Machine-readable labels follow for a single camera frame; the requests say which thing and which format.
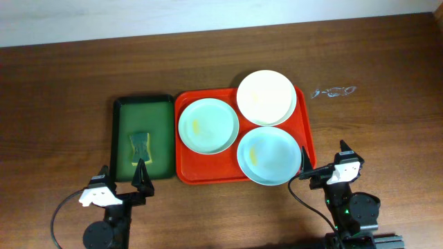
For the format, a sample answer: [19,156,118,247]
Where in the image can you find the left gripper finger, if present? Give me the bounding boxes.
[90,165,116,192]
[132,159,154,196]

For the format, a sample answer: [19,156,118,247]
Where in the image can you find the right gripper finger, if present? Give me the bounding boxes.
[300,147,313,173]
[337,140,363,165]

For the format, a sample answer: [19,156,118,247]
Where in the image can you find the yellow green scrub sponge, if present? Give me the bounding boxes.
[129,133,152,166]

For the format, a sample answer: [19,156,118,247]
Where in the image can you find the light blue plate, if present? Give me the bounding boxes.
[237,127,302,186]

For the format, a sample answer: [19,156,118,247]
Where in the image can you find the mint green plate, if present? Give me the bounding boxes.
[178,98,239,155]

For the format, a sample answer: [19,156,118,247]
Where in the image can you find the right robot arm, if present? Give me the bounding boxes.
[297,140,381,249]

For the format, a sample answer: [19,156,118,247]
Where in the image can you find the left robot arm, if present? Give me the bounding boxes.
[79,159,154,249]

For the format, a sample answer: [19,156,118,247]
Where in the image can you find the red plastic tray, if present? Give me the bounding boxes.
[174,87,317,185]

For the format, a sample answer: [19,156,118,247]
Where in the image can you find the dark green tray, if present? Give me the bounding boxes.
[109,94,176,183]

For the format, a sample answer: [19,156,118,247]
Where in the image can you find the cream white plate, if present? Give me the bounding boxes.
[236,70,297,126]

